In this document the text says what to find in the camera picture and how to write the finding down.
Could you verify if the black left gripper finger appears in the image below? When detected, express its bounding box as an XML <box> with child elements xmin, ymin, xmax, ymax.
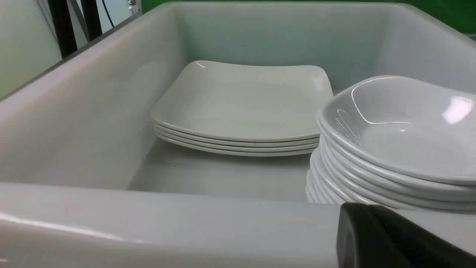
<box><xmin>337</xmin><ymin>202</ymin><xmax>476</xmax><ymax>268</ymax></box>

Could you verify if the top stacked square plate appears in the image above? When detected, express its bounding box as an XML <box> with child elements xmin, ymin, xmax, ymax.
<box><xmin>150</xmin><ymin>60</ymin><xmax>334</xmax><ymax>142</ymax></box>

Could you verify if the black stand leg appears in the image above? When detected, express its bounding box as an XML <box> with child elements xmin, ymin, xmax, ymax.
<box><xmin>80</xmin><ymin>0</ymin><xmax>102</xmax><ymax>41</ymax></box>
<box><xmin>47</xmin><ymin>0</ymin><xmax>78</xmax><ymax>59</ymax></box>

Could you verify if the top stacked white bowl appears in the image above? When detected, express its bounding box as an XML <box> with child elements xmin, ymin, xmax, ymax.
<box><xmin>316</xmin><ymin>75</ymin><xmax>476</xmax><ymax>185</ymax></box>

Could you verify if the large white plastic bin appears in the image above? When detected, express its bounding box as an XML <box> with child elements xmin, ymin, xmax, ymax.
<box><xmin>1</xmin><ymin>2</ymin><xmax>475</xmax><ymax>268</ymax></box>

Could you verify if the stack of white bowls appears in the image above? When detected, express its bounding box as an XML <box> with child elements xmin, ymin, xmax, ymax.
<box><xmin>311</xmin><ymin>132</ymin><xmax>475</xmax><ymax>214</ymax></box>

